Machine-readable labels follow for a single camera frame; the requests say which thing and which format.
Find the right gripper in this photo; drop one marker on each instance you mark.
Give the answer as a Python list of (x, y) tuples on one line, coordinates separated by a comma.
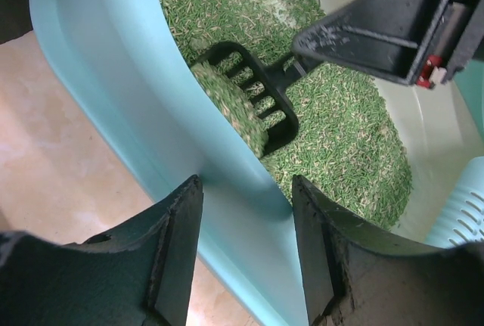
[(410, 42)]

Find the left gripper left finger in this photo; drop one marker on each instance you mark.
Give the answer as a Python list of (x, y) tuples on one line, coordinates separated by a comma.
[(137, 273)]

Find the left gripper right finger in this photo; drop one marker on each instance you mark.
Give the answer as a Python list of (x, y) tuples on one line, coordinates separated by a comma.
[(355, 273)]

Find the black litter scoop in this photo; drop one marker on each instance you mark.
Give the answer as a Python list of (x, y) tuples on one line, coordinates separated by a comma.
[(275, 80)]

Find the litter clump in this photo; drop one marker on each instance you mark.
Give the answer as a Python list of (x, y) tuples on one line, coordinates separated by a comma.
[(234, 105)]

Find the teal litter box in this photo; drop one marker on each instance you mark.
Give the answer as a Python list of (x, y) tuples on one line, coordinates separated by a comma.
[(119, 61)]

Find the green cat litter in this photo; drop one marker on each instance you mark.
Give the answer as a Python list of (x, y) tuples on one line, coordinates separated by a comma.
[(347, 144)]

